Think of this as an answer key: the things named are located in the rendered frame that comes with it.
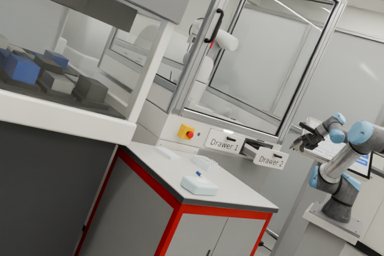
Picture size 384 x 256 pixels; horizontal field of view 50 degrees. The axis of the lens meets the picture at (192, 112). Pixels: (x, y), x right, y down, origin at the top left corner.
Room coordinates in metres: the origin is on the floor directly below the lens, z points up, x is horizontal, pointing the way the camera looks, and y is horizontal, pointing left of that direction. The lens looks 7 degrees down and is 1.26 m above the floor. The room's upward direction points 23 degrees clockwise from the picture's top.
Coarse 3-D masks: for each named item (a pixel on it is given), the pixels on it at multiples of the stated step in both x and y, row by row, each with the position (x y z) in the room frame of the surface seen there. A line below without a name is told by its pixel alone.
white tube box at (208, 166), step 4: (196, 156) 2.12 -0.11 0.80; (200, 156) 2.17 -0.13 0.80; (192, 160) 2.13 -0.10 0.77; (196, 160) 2.12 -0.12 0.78; (200, 160) 2.10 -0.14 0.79; (196, 164) 2.11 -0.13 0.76; (200, 164) 2.09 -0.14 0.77; (204, 164) 2.07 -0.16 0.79; (208, 164) 2.06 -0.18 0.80; (212, 164) 2.10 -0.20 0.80; (204, 168) 2.07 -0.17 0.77; (208, 168) 2.05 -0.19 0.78; (212, 168) 2.08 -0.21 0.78; (216, 168) 2.10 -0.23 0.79; (212, 172) 2.08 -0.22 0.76; (216, 172) 2.11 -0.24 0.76
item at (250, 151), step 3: (246, 144) 2.58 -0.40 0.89; (243, 147) 2.59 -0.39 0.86; (246, 147) 2.58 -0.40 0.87; (249, 147) 2.56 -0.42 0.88; (252, 147) 2.54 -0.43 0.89; (243, 150) 2.58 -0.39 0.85; (246, 150) 2.57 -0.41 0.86; (249, 150) 2.55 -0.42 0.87; (252, 150) 2.54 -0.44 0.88; (255, 150) 2.52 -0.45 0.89; (246, 153) 2.56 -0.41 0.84; (249, 153) 2.54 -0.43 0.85; (252, 153) 2.53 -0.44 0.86; (255, 153) 2.51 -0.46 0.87; (249, 156) 2.54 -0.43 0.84; (252, 156) 2.52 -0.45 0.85
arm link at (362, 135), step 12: (360, 120) 1.90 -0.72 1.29; (360, 132) 1.84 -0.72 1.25; (372, 132) 1.83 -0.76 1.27; (348, 144) 1.95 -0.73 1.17; (360, 144) 1.85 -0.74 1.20; (372, 144) 1.83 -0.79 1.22; (336, 156) 2.02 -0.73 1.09; (348, 156) 1.95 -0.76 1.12; (360, 156) 1.94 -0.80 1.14; (312, 168) 2.21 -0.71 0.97; (324, 168) 2.11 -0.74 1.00; (336, 168) 2.03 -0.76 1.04; (312, 180) 2.13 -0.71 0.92; (324, 180) 2.09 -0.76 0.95; (336, 180) 2.09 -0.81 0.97
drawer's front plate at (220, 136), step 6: (210, 132) 2.36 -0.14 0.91; (216, 132) 2.38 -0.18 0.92; (222, 132) 2.41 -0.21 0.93; (210, 138) 2.37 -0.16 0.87; (216, 138) 2.40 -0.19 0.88; (222, 138) 2.43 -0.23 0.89; (234, 138) 2.49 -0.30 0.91; (240, 138) 2.52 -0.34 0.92; (204, 144) 2.37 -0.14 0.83; (216, 144) 2.41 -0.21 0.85; (228, 144) 2.47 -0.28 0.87; (234, 144) 2.50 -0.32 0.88; (240, 144) 2.54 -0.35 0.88; (222, 150) 2.46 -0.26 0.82; (228, 150) 2.49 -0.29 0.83; (234, 150) 2.52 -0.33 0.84
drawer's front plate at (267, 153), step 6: (258, 150) 2.48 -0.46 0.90; (264, 150) 2.49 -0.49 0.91; (270, 150) 2.53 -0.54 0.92; (258, 156) 2.47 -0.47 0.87; (264, 156) 2.51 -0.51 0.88; (270, 156) 2.54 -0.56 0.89; (282, 156) 2.62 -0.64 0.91; (288, 156) 2.66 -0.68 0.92; (258, 162) 2.49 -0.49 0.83; (264, 162) 2.52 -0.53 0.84; (270, 162) 2.56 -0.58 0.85; (276, 162) 2.60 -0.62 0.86; (276, 168) 2.62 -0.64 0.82; (282, 168) 2.66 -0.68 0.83
